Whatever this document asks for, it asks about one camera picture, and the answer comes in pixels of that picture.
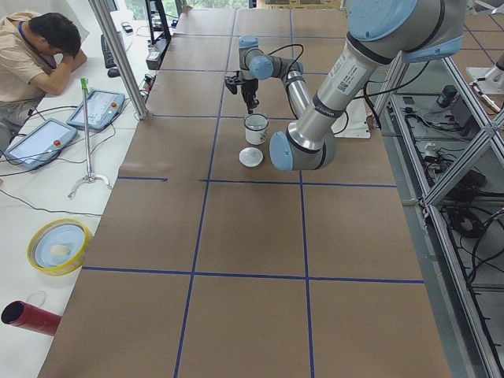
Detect red cylinder tube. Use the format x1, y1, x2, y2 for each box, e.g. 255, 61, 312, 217
1, 301, 61, 336

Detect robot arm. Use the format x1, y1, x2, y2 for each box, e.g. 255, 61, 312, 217
269, 1, 466, 171
227, 35, 311, 119

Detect teach pendant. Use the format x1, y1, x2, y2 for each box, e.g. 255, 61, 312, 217
4, 118, 77, 170
66, 89, 125, 132

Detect black computer mouse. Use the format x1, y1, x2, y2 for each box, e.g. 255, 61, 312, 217
107, 68, 120, 78

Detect far teach pendant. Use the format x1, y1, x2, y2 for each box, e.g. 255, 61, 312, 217
66, 89, 125, 132

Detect yellow bowl with plate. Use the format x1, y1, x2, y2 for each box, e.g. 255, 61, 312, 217
27, 218, 93, 276

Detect black keyboard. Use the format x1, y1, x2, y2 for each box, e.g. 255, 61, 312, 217
100, 35, 116, 69

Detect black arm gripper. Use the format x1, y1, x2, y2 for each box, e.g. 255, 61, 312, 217
241, 79, 258, 101

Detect aluminium frame post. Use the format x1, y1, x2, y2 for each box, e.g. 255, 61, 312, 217
89, 0, 148, 120

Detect black computer box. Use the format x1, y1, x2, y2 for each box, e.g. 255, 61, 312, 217
146, 39, 169, 71

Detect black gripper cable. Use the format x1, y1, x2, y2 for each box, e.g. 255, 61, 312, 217
271, 43, 305, 74

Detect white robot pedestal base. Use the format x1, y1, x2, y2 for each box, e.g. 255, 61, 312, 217
332, 98, 371, 139

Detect near teach pendant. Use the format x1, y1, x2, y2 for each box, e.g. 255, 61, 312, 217
4, 118, 77, 170

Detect green handled grabber stick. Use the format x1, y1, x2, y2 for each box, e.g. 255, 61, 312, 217
68, 77, 113, 199

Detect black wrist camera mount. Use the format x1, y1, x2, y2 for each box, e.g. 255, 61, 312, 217
224, 70, 243, 95

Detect white enamel mug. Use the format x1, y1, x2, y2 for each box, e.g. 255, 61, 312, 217
243, 113, 269, 146

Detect aluminium frame rail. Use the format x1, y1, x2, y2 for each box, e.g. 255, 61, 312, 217
373, 0, 504, 378

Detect seated person beige shirt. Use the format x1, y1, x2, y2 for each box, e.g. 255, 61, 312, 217
1, 10, 87, 136

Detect white enamel mug lid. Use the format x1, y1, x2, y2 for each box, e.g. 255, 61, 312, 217
239, 147, 264, 168

